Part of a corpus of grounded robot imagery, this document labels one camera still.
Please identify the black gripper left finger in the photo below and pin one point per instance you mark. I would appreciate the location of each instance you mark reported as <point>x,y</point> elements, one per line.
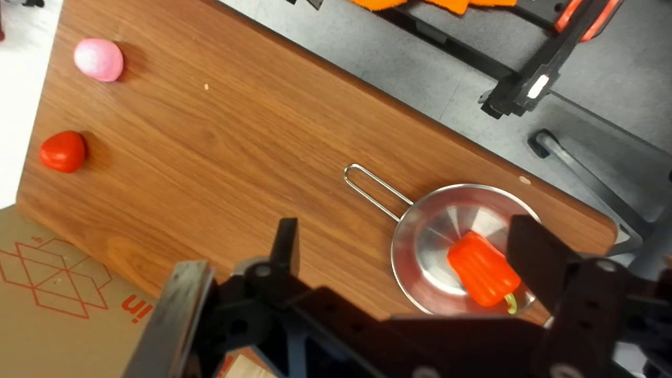
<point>171,321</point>

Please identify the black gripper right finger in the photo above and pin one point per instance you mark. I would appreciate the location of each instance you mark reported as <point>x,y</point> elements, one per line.
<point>580,307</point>

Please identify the orange toy bell pepper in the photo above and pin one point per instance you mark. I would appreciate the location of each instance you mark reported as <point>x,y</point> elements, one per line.
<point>484,269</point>

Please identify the silver metal pan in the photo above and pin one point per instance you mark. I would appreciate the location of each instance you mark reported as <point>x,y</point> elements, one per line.
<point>421,253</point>

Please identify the brown cardboard panel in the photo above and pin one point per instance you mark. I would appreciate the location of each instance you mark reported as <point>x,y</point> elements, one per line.
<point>56,315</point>

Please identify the red toy tomato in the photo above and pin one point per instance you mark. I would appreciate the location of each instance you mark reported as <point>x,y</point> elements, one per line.
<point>63,152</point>

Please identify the pink toy ball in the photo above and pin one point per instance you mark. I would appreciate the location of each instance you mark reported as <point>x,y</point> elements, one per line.
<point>99,60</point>

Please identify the bright orange folded cloth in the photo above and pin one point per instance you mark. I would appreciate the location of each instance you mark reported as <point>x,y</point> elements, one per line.
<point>454,4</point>

